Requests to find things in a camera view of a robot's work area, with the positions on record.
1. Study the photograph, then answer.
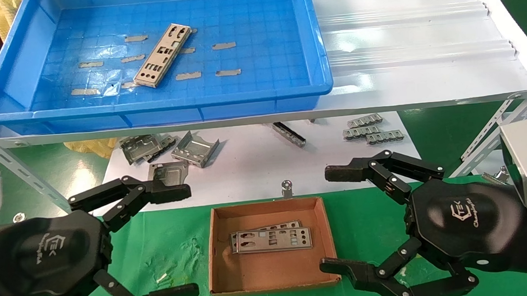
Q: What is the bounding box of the long narrow metal bar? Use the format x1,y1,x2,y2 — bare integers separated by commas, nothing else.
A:
270,120,307,149

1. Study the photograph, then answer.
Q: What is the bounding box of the small slotted metal strip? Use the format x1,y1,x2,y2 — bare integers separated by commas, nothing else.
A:
366,130,405,145
347,114,384,129
343,125,381,140

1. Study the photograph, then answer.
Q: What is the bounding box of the brown cardboard box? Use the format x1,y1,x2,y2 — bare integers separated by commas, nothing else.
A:
204,195,343,296

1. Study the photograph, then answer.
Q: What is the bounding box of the blue plastic tray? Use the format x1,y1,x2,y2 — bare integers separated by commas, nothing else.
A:
0,0,337,137

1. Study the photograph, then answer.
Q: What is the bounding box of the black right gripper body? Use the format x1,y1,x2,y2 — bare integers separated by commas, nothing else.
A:
404,174,527,278

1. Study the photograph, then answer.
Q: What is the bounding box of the white board sheet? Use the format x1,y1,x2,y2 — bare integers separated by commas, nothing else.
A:
99,110,425,216

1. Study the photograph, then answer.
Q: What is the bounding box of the stamped metal bracket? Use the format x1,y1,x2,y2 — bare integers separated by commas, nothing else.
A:
120,133,167,166

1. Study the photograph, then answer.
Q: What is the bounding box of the dark stamped metal part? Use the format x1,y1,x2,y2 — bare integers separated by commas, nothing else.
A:
146,134,178,164

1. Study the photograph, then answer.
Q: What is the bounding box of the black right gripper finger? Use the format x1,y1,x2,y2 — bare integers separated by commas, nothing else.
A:
323,146,447,210
318,233,480,296

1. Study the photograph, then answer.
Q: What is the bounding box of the yellow mesh bag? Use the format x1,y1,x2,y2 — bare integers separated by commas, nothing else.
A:
0,0,27,42
64,138,119,162

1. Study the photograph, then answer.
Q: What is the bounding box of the flat framed metal bracket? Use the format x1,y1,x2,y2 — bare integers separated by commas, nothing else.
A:
147,160,191,188

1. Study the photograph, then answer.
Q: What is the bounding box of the folded metal bracket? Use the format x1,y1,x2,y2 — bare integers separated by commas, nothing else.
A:
170,129,221,170

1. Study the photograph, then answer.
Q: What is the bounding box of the green table cloth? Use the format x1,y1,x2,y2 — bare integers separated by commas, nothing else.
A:
0,172,527,296

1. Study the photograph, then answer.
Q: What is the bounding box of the metal I/O shield plate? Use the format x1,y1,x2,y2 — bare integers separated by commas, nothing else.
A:
229,227,313,255
130,22,195,90
228,219,302,238

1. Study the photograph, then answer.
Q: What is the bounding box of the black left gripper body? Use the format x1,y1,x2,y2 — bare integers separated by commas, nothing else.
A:
0,208,116,296

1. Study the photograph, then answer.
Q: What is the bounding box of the white corrugated shelf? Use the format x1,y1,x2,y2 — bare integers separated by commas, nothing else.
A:
0,0,527,149

